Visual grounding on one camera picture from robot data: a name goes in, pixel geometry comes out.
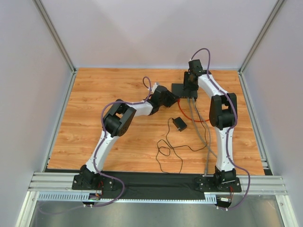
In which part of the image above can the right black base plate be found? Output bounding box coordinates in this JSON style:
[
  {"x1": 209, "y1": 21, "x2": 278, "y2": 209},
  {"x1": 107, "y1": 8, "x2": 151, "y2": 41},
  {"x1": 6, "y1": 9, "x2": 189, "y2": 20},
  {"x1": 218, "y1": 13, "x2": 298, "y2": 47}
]
[{"x1": 194, "y1": 176, "x2": 242, "y2": 192}]

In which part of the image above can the black cloth strip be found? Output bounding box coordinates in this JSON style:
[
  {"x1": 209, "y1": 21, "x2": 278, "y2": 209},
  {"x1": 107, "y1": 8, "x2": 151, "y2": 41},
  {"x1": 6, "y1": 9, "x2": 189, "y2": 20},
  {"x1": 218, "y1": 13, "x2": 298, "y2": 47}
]
[{"x1": 50, "y1": 172, "x2": 274, "y2": 201}]

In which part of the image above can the right aluminium frame post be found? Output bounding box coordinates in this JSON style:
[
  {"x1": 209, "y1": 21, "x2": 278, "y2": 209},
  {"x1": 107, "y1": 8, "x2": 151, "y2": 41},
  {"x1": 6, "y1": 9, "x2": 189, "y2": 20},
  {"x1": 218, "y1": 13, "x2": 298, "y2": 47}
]
[{"x1": 238, "y1": 0, "x2": 287, "y2": 73}]

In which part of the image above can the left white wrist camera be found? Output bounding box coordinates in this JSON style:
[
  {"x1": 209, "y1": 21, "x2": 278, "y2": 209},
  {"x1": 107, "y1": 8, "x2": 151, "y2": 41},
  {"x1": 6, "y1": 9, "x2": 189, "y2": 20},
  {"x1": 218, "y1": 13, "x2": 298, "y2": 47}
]
[{"x1": 148, "y1": 82, "x2": 160, "y2": 93}]

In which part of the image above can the black network switch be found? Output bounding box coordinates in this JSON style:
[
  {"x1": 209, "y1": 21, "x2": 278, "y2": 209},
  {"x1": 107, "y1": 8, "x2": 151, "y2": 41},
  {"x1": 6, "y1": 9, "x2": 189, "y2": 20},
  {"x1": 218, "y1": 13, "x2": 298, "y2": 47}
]
[{"x1": 171, "y1": 83, "x2": 198, "y2": 99}]

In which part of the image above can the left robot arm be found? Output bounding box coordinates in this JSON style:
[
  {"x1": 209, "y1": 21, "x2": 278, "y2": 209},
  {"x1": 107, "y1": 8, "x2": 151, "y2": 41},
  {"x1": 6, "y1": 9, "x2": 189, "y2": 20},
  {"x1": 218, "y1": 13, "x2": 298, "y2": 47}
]
[{"x1": 79, "y1": 84, "x2": 179, "y2": 184}]

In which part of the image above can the red ethernet cable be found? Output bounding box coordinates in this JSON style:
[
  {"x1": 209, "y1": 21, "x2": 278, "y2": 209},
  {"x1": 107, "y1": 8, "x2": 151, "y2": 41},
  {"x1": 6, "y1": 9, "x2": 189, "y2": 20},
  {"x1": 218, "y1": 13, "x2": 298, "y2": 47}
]
[{"x1": 177, "y1": 97, "x2": 211, "y2": 123}]

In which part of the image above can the left aluminium frame post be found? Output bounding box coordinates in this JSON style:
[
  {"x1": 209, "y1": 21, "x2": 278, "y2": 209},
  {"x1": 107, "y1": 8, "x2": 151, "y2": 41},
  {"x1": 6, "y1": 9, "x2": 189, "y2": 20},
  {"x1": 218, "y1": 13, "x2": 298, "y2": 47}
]
[{"x1": 33, "y1": 0, "x2": 76, "y2": 73}]

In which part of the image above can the black power adapter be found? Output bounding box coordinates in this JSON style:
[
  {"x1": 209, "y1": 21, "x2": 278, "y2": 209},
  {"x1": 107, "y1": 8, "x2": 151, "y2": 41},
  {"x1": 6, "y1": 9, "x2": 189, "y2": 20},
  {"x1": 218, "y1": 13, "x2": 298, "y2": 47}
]
[{"x1": 173, "y1": 117, "x2": 187, "y2": 131}]

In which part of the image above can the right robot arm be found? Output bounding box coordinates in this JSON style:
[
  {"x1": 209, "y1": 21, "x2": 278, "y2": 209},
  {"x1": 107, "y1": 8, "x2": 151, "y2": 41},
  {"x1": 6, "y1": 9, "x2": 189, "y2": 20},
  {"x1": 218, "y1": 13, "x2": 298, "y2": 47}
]
[{"x1": 183, "y1": 60, "x2": 237, "y2": 185}]

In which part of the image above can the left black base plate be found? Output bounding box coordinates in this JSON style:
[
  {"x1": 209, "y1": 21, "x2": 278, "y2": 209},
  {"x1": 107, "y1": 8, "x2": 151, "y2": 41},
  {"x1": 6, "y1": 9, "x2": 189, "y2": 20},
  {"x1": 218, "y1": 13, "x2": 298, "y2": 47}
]
[{"x1": 71, "y1": 175, "x2": 115, "y2": 191}]

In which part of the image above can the aluminium front rail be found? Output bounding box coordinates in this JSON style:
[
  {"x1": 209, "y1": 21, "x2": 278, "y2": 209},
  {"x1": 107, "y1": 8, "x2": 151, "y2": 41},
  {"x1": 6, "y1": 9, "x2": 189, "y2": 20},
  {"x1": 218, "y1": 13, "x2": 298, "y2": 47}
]
[{"x1": 28, "y1": 172, "x2": 287, "y2": 204}]

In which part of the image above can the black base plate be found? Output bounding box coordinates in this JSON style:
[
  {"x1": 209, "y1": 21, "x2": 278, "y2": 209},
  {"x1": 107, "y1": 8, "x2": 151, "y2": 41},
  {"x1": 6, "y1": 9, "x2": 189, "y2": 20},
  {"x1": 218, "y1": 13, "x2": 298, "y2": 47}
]
[
  {"x1": 71, "y1": 175, "x2": 115, "y2": 191},
  {"x1": 194, "y1": 176, "x2": 242, "y2": 192}
]

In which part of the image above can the aluminium frame post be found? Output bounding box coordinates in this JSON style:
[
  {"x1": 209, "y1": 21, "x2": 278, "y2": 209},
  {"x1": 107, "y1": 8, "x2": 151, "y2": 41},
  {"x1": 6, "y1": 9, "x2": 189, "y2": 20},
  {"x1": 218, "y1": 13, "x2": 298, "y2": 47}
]
[
  {"x1": 238, "y1": 0, "x2": 287, "y2": 73},
  {"x1": 33, "y1": 0, "x2": 76, "y2": 73}
]

